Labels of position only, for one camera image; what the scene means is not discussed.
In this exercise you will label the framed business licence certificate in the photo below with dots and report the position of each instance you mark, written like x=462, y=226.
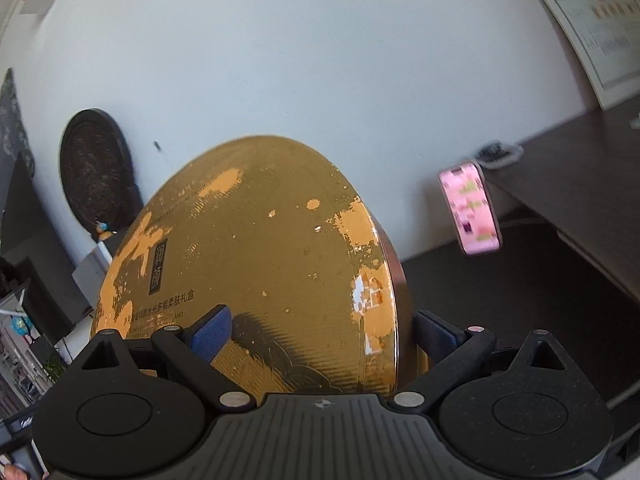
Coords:
x=605, y=37

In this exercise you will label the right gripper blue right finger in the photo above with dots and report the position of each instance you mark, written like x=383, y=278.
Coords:
x=456, y=354

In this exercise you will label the person's hand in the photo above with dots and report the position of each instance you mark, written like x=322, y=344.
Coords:
x=12, y=472

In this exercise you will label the black item on shelf corner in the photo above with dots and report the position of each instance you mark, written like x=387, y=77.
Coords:
x=496, y=155

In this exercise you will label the black round plate on wall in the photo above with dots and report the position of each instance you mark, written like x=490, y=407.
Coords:
x=97, y=174

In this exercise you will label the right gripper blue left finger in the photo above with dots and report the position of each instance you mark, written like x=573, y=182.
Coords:
x=188, y=354

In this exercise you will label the dark wooden raised shelf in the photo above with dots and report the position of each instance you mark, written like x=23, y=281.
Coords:
x=583, y=177

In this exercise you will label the round gold box lid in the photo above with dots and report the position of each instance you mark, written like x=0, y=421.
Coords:
x=273, y=230

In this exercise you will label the pink smartphone on stand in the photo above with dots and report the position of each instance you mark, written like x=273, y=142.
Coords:
x=470, y=209

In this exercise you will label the black monitor screen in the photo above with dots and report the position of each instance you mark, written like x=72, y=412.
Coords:
x=30, y=244

